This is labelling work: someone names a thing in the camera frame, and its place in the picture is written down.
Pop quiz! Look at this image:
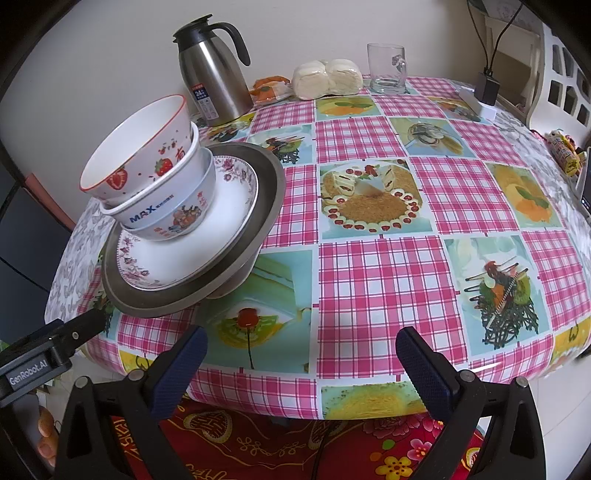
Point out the white square bowl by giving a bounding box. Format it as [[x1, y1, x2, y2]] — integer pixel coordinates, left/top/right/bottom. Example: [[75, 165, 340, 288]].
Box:
[[99, 122, 214, 230]]

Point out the pink checked plastic tablecloth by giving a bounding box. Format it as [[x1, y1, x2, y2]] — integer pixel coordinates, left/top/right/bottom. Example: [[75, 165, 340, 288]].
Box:
[[90, 74, 591, 421]]

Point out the thin black cable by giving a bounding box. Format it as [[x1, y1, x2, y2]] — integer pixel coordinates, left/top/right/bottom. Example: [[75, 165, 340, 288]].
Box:
[[311, 418, 334, 480]]

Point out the dark device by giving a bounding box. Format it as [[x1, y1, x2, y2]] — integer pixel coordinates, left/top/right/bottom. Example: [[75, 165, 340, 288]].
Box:
[[575, 150, 591, 210]]

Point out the colourful snack packet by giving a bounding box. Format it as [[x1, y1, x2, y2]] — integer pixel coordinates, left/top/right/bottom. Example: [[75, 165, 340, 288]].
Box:
[[547, 130, 587, 176]]

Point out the small white printed bowl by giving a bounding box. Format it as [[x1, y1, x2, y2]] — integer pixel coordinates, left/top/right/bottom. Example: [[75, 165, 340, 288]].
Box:
[[121, 152, 218, 242]]

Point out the white wooden frame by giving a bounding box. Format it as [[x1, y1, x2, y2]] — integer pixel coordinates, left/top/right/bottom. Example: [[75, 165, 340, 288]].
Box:
[[482, 11, 543, 104]]

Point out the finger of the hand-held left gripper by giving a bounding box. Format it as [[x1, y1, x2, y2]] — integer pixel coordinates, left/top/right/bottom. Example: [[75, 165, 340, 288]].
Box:
[[58, 307, 109, 356]]

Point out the black power adapter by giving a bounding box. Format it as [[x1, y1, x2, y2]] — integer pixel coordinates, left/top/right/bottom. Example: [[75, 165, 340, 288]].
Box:
[[473, 69, 502, 106]]

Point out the steel thermos jug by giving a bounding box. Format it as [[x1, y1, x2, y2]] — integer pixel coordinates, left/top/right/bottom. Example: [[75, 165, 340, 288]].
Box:
[[173, 15, 252, 127]]

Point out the person's left hand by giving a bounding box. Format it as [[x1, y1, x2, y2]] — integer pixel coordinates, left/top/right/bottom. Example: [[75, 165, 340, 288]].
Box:
[[36, 407, 62, 464]]

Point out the clear glass mug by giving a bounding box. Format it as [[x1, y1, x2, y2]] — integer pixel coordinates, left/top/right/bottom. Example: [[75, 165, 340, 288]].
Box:
[[367, 43, 409, 95]]

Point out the bag of steamed buns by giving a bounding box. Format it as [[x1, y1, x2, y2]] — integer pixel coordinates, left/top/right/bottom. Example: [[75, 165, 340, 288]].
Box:
[[291, 58, 365, 101]]

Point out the dark blue cabinet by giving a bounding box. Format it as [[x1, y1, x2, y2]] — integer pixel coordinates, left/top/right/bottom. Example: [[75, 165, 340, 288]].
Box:
[[0, 173, 77, 296]]

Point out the floral rim plate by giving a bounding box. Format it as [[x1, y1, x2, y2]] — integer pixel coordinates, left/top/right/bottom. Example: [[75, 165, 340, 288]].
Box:
[[115, 154, 259, 291]]

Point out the orange snack packet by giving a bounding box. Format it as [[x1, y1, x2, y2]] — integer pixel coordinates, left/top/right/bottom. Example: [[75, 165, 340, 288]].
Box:
[[249, 76, 293, 106]]

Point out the steel basin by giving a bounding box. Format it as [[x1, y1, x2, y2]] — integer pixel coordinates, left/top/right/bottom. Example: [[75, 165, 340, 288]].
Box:
[[100, 142, 286, 318]]

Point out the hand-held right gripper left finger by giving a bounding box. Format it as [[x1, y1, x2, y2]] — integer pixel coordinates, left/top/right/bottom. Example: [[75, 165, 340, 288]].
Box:
[[53, 325, 209, 480]]

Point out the white power strip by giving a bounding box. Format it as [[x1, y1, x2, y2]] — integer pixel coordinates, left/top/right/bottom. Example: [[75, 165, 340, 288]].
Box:
[[458, 88, 497, 121]]

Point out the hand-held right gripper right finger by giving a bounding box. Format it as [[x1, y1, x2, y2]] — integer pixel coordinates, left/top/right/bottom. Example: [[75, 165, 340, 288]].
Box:
[[396, 325, 548, 480]]

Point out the white bowl with red rim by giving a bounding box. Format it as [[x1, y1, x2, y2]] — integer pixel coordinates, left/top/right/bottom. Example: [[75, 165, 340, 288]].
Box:
[[78, 95, 194, 201]]

